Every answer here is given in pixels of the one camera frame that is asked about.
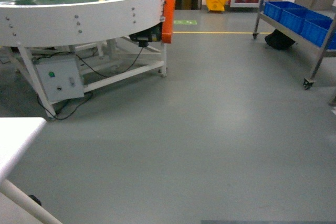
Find grey control box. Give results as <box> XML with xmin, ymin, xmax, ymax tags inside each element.
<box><xmin>35</xmin><ymin>56</ymin><xmax>84</xmax><ymax>102</ymax></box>

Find steel shelf cart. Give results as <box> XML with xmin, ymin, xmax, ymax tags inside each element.
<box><xmin>253</xmin><ymin>0</ymin><xmax>335</xmax><ymax>90</ymax></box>

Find orange motor guard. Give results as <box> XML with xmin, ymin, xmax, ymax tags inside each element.
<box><xmin>162</xmin><ymin>0</ymin><xmax>176</xmax><ymax>44</ymax></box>

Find white round conveyor table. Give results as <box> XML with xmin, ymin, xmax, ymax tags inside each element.
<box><xmin>1</xmin><ymin>0</ymin><xmax>167</xmax><ymax>119</ymax></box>

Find black bag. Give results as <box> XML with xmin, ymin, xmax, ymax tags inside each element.
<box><xmin>265</xmin><ymin>29</ymin><xmax>295</xmax><ymax>50</ymax></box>

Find blue bins on cart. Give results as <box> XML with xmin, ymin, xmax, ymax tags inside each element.
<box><xmin>264</xmin><ymin>1</ymin><xmax>333</xmax><ymax>47</ymax></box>

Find black power cable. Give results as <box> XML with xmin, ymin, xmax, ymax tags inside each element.
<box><xmin>36</xmin><ymin>45</ymin><xmax>145</xmax><ymax>121</ymax></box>

